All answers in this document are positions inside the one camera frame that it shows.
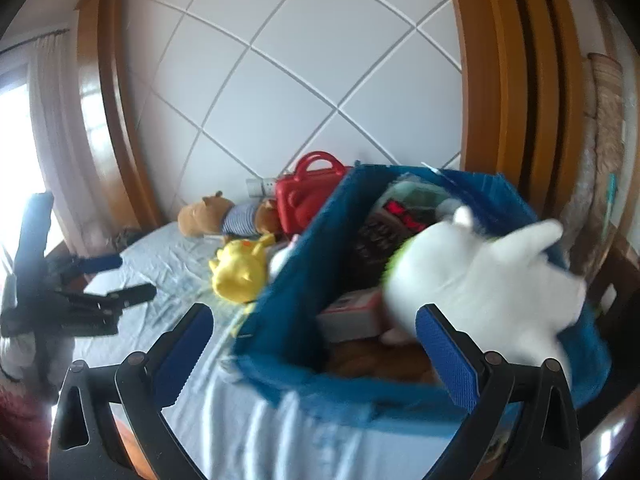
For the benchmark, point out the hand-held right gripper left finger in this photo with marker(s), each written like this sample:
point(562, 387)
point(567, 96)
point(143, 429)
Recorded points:
point(182, 355)

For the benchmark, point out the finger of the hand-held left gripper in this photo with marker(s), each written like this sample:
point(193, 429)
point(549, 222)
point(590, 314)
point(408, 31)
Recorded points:
point(102, 262)
point(130, 296)

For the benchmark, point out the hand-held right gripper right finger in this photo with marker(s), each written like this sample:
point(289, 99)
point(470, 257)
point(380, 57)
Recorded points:
point(447, 360)

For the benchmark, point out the white plush with blue mane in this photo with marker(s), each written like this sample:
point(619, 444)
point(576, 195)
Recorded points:
point(475, 290)

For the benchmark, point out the blue plastic crate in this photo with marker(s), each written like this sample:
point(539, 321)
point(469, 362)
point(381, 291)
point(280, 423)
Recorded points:
point(295, 310)

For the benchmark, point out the yellow plush toy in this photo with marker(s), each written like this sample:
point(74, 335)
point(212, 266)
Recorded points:
point(237, 270)

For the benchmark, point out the brown capybara plush striped shirt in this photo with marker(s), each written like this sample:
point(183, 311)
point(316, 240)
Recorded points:
point(200, 217)

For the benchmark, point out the white and red box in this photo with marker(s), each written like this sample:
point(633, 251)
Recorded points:
point(350, 315)

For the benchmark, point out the pale curtain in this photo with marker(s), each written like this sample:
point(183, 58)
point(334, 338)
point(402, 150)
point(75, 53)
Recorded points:
point(60, 135)

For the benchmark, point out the pink and white plush toy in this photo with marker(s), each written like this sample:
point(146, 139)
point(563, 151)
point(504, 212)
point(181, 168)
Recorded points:
point(281, 260)

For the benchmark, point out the dark red clothing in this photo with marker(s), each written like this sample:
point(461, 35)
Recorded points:
point(22, 435)

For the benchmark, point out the grey-green plush toy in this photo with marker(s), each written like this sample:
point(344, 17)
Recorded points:
point(415, 195)

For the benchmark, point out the red toy suitcase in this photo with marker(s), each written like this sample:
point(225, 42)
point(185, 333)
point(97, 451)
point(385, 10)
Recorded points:
point(300, 200)

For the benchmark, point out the rolled patterned carpet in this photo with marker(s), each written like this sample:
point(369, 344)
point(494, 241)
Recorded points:
point(602, 135)

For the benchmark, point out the curved wooden headboard post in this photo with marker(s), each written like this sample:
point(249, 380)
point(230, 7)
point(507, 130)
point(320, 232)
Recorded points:
point(500, 85)
point(110, 110)

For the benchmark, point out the white wall socket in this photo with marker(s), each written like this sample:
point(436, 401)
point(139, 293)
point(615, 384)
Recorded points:
point(260, 186)

